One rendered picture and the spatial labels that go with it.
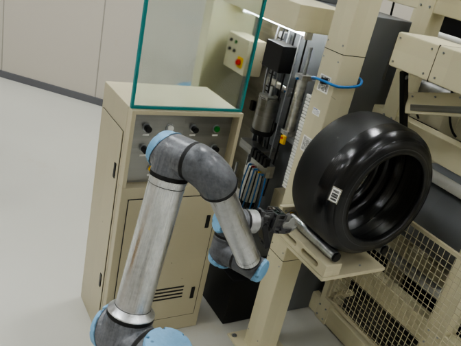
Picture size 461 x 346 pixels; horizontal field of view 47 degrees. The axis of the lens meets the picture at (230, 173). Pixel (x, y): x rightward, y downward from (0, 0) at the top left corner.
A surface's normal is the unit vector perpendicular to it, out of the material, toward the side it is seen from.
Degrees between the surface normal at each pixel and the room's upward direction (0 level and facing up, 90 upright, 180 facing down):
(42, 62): 90
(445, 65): 90
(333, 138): 48
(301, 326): 0
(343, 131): 38
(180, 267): 90
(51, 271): 0
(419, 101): 90
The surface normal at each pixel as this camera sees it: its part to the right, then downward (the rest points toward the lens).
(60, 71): -0.25, 0.34
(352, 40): 0.47, 0.44
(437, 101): -0.86, 0.03
